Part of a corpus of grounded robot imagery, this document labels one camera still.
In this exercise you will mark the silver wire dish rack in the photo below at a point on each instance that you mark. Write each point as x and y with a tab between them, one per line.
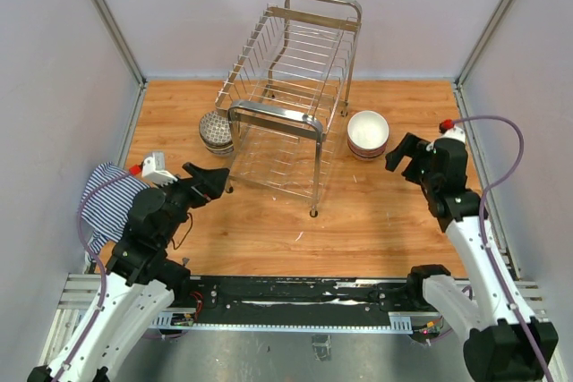
286	97

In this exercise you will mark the blue striped cloth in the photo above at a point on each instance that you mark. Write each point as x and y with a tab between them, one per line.
108	197

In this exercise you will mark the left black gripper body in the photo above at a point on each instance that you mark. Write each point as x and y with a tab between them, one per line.
180	194

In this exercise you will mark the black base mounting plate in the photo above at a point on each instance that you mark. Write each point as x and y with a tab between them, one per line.
396	296

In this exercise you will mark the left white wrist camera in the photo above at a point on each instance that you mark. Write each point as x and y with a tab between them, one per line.
154	169

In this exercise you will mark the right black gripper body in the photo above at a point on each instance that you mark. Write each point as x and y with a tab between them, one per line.
418	171

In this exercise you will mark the grey slotted cable duct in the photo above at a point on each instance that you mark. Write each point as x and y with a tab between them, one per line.
298	319

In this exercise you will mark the plain white bowl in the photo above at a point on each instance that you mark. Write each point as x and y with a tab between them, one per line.
368	130

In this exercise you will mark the red geometric pattern bowl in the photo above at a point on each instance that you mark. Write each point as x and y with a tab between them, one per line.
367	154

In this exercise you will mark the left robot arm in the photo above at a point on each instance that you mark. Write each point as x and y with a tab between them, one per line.
139	281

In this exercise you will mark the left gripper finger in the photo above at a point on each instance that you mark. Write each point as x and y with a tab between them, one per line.
214	174
212	184

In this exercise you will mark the black leaf coral bowl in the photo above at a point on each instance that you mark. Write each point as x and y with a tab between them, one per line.
220	150

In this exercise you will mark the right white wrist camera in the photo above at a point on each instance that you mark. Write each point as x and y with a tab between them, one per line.
449	130

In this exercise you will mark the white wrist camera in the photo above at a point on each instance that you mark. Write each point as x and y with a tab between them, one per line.
154	169
449	130

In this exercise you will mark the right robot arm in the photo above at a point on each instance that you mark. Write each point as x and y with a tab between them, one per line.
502	338

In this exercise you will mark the aluminium frame rail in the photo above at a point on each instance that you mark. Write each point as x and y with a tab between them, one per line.
119	40

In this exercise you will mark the brown diamond pattern bowl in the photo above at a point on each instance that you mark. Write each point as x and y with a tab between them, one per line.
214	130

